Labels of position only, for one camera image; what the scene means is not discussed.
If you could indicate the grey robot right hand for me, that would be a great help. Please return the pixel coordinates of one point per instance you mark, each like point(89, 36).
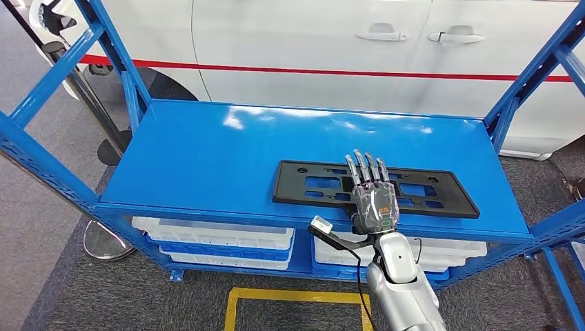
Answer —
point(375, 205)

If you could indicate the black plastic frame part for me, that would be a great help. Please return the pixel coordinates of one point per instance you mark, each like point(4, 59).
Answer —
point(297, 189)

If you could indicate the yellow floor tape square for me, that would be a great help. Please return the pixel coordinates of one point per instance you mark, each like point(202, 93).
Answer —
point(297, 296)

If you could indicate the white car with red stripe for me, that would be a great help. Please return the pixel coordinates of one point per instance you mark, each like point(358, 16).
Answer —
point(297, 41)

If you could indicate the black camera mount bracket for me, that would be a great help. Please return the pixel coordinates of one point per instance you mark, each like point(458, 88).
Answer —
point(333, 240)

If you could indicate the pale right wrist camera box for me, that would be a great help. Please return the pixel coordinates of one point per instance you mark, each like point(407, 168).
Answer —
point(321, 225)

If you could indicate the chrome stanchion post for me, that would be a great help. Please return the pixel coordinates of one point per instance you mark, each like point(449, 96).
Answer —
point(579, 189)
point(112, 153)
point(107, 242)

